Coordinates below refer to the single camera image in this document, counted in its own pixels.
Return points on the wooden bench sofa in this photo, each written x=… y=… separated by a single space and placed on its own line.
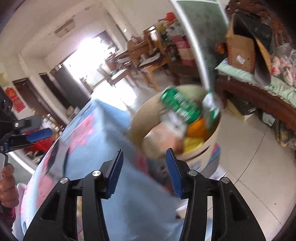
x=278 y=98

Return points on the round beige trash bin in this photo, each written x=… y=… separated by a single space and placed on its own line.
x=155 y=128

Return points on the wooden dining table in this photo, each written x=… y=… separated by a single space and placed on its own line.
x=135 y=53

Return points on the green crushed can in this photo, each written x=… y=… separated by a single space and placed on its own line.
x=176 y=101

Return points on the red wall calendar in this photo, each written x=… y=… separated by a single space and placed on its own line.
x=17 y=102

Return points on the dark grey refrigerator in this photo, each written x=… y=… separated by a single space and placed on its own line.
x=75 y=92

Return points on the orange peel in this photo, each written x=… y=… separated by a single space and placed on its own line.
x=197 y=129

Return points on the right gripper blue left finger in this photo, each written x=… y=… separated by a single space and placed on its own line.
x=113 y=173

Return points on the person's left hand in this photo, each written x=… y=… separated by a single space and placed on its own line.
x=8 y=194

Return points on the wooden dining chair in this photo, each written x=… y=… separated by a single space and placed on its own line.
x=157 y=58
x=116 y=73

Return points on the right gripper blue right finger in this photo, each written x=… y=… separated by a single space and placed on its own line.
x=175 y=176

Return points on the blue cartoon pig tablecloth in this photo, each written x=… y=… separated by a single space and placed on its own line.
x=65 y=198

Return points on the brown cardboard box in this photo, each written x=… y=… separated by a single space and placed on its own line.
x=245 y=50

